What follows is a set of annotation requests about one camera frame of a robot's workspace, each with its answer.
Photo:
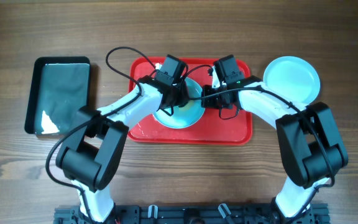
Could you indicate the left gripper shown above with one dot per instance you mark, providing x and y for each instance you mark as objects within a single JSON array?
[{"x": 181, "y": 97}]

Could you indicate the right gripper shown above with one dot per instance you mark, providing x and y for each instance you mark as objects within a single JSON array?
[{"x": 207, "y": 102}]

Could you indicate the teal plate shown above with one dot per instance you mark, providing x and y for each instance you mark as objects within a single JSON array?
[
  {"x": 180, "y": 121},
  {"x": 293, "y": 78}
]

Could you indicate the teal plate top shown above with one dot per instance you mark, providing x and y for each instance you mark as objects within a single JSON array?
[{"x": 293, "y": 78}]

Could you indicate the green yellow sponge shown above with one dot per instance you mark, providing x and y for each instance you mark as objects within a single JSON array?
[{"x": 187, "y": 109}]

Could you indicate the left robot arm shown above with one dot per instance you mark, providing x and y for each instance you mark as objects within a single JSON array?
[{"x": 90, "y": 153}]

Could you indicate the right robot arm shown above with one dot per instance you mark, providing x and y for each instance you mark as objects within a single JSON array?
[{"x": 311, "y": 147}]

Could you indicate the red plastic tray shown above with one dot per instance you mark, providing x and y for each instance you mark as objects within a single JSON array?
[{"x": 210, "y": 129}]

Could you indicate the black water tray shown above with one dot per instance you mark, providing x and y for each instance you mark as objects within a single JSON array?
[{"x": 60, "y": 87}]

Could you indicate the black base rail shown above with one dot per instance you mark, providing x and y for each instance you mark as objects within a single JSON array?
[{"x": 248, "y": 213}]

